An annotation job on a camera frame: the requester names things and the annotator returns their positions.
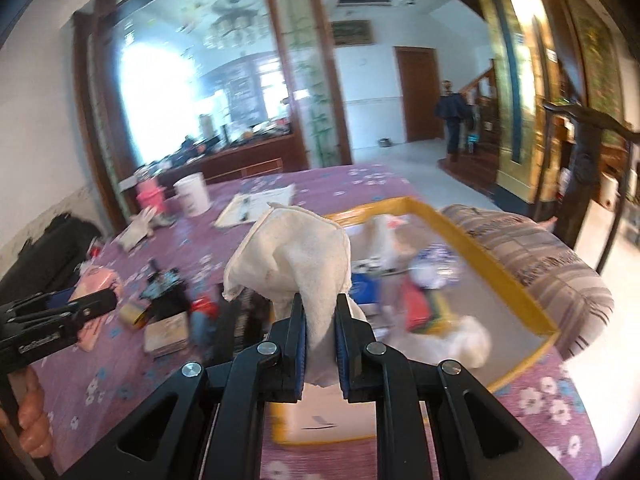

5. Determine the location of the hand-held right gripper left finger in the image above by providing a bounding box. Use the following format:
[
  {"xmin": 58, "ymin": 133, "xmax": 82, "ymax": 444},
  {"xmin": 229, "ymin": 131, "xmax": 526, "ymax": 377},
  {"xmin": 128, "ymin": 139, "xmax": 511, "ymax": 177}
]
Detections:
[{"xmin": 62, "ymin": 292, "xmax": 306, "ymax": 480}]

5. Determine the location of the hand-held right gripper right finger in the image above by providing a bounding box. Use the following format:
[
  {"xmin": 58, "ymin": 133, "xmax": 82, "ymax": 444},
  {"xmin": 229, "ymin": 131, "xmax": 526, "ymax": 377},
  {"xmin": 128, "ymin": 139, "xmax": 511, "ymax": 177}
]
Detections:
[{"xmin": 336, "ymin": 294, "xmax": 583, "ymax": 480}]

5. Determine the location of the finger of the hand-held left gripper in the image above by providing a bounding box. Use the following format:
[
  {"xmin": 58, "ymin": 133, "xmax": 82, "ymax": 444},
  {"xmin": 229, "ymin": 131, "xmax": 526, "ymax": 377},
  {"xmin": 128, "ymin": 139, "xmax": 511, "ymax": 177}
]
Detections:
[
  {"xmin": 30, "ymin": 289, "xmax": 119, "ymax": 328},
  {"xmin": 0, "ymin": 292, "xmax": 71, "ymax": 318}
]

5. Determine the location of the pink tissue pack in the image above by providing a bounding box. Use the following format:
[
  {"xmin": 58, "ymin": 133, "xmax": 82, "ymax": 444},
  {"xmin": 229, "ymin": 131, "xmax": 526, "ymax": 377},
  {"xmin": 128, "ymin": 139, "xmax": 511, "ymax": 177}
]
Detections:
[{"xmin": 75, "ymin": 265, "xmax": 123, "ymax": 351}]

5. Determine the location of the long red pack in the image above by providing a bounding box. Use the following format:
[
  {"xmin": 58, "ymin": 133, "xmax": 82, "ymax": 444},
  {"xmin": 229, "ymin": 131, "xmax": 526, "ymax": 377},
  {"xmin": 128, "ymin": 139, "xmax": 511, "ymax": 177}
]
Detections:
[{"xmin": 402, "ymin": 280, "xmax": 431, "ymax": 333}]

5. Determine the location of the white cloth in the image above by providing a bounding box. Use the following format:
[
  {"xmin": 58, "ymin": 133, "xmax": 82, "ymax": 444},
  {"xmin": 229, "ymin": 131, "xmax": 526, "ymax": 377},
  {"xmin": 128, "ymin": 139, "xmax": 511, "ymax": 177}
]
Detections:
[{"xmin": 222, "ymin": 202, "xmax": 368, "ymax": 388}]

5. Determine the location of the yellow box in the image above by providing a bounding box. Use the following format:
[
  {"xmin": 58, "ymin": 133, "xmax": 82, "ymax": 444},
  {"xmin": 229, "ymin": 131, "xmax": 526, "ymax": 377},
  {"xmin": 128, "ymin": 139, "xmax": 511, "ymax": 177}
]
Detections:
[{"xmin": 270, "ymin": 196, "xmax": 560, "ymax": 446}]

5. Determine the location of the person's left hand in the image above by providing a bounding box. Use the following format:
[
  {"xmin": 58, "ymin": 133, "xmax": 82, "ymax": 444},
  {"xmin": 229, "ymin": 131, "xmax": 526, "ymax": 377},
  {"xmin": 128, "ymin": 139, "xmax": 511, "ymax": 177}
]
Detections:
[{"xmin": 17, "ymin": 369, "xmax": 53, "ymax": 458}]

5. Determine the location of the small yellow packet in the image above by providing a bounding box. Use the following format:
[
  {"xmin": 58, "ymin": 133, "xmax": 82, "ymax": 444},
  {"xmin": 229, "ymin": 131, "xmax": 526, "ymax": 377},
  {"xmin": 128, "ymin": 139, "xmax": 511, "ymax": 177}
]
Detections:
[{"xmin": 117, "ymin": 302, "xmax": 148, "ymax": 331}]

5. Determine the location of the black luggage bag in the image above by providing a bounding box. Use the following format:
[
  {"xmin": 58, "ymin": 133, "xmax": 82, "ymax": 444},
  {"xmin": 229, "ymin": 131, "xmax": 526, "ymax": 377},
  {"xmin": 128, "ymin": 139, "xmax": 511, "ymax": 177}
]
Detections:
[{"xmin": 0, "ymin": 212, "xmax": 103, "ymax": 306}]

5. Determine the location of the dark plastic pack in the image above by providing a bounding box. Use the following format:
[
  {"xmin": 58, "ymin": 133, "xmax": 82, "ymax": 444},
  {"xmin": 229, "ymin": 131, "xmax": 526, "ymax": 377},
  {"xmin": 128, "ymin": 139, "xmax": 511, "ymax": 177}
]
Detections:
[{"xmin": 220, "ymin": 287, "xmax": 273, "ymax": 356}]

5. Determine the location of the blue tissue pack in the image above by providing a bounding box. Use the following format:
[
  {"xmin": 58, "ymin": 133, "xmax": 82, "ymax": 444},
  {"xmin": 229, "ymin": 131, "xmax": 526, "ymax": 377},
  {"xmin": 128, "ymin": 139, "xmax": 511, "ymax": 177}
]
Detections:
[{"xmin": 350, "ymin": 272, "xmax": 383, "ymax": 306}]

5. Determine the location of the flat brown box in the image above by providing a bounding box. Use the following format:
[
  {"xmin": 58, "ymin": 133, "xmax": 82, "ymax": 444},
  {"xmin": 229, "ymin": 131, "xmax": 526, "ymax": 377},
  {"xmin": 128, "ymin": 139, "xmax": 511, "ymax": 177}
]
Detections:
[{"xmin": 144, "ymin": 312, "xmax": 190, "ymax": 356}]

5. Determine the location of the white glove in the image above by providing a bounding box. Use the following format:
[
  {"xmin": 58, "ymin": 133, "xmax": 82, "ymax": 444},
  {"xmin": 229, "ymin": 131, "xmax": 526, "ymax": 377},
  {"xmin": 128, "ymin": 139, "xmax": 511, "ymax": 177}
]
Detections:
[{"xmin": 116, "ymin": 207, "xmax": 157, "ymax": 251}]

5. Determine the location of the blue cloth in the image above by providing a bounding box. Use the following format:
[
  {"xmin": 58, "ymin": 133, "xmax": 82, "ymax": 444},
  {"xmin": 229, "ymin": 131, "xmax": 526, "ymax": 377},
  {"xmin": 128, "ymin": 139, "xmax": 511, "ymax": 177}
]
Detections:
[{"xmin": 192, "ymin": 312, "xmax": 218, "ymax": 348}]

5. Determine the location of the colourful cloth pack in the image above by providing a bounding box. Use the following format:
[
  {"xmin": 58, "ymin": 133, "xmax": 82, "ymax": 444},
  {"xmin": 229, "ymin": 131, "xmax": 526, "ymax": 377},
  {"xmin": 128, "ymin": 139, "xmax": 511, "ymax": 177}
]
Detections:
[{"xmin": 425, "ymin": 292, "xmax": 451, "ymax": 333}]

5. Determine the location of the pink bottle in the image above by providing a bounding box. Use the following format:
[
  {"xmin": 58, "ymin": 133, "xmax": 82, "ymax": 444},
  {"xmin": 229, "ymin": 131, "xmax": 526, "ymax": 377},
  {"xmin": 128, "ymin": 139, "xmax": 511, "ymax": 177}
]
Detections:
[{"xmin": 135, "ymin": 167, "xmax": 166, "ymax": 211}]

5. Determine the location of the white plastic jar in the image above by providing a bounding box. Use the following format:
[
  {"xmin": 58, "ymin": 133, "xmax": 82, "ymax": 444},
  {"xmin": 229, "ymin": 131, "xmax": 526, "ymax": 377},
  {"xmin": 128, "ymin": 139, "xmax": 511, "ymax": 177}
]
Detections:
[{"xmin": 173, "ymin": 172, "xmax": 212, "ymax": 217}]

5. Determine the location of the white notebook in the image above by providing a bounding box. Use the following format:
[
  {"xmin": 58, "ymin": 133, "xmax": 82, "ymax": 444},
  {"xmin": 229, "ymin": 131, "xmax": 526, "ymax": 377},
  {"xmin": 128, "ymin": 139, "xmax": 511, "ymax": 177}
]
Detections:
[{"xmin": 215, "ymin": 185, "xmax": 297, "ymax": 228}]

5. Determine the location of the wooden framed glass partition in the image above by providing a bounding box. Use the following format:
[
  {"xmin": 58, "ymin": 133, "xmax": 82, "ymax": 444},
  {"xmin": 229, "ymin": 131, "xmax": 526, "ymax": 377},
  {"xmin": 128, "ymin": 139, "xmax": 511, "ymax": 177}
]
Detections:
[{"xmin": 72, "ymin": 0, "xmax": 351, "ymax": 231}]

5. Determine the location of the clutter of tools on counter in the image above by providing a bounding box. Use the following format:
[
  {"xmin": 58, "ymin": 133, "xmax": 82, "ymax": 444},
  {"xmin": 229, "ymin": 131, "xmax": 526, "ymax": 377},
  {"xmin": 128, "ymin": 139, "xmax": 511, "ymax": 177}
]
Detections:
[{"xmin": 135, "ymin": 120, "xmax": 291, "ymax": 171}]

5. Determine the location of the striped cushion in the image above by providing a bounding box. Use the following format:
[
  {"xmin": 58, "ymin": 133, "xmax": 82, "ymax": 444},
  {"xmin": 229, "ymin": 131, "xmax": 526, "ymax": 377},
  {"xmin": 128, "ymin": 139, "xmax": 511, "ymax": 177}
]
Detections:
[{"xmin": 440, "ymin": 204, "xmax": 615, "ymax": 361}]

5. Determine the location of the wooden staircase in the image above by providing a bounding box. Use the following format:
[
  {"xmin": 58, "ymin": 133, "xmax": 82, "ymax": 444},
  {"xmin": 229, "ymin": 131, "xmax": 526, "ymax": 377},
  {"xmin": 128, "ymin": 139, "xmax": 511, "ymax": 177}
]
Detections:
[{"xmin": 437, "ymin": 60, "xmax": 501, "ymax": 196}]

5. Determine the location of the bamboo painted panel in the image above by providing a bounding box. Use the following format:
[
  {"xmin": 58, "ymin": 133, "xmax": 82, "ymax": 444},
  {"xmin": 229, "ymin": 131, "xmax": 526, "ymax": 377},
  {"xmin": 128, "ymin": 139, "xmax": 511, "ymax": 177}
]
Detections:
[{"xmin": 272, "ymin": 0, "xmax": 341, "ymax": 168}]

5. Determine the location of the brown wooden door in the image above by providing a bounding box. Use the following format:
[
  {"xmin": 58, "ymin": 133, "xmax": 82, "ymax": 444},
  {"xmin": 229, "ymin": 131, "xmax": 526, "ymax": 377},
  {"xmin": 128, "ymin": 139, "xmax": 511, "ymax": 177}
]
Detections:
[{"xmin": 394, "ymin": 46, "xmax": 446, "ymax": 143}]

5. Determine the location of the white paper roll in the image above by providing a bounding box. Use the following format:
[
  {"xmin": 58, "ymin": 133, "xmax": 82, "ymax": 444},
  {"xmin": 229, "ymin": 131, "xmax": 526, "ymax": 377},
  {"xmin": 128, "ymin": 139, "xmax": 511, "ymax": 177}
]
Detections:
[{"xmin": 597, "ymin": 170, "xmax": 623, "ymax": 208}]

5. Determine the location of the chandelier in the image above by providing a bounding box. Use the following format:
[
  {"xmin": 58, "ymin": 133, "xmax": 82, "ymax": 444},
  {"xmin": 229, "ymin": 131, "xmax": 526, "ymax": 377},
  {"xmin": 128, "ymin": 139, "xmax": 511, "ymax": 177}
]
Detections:
[{"xmin": 205, "ymin": 0, "xmax": 266, "ymax": 51}]

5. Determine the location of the gold panelled pillar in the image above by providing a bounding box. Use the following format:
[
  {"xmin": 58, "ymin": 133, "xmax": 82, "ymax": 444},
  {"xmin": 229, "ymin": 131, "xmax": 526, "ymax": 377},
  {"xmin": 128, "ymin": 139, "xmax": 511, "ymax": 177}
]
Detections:
[{"xmin": 470, "ymin": 0, "xmax": 551, "ymax": 211}]

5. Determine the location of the framed wall plaque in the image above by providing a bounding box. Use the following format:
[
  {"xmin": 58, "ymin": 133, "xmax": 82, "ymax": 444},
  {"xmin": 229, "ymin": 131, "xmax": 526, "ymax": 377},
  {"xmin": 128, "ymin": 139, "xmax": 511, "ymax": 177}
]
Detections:
[{"xmin": 332, "ymin": 20, "xmax": 373, "ymax": 46}]

